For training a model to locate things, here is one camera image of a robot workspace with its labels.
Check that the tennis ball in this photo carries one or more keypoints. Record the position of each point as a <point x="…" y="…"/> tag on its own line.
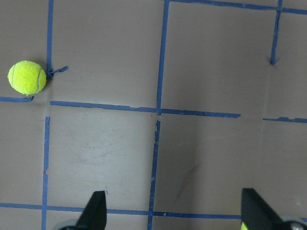
<point x="27" y="77"/>
<point x="243" y="226"/>

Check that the tennis ball front centre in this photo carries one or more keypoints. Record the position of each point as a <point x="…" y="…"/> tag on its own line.
<point x="27" y="77"/>

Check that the tennis ball far left side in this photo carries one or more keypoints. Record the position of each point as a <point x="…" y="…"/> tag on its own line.
<point x="243" y="226"/>

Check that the brown paper table mat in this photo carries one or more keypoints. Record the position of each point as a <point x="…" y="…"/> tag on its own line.
<point x="170" y="107"/>

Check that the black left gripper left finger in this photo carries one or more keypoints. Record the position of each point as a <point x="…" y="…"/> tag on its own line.
<point x="93" y="216"/>

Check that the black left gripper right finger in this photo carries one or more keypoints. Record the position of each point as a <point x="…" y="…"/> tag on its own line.
<point x="257" y="214"/>

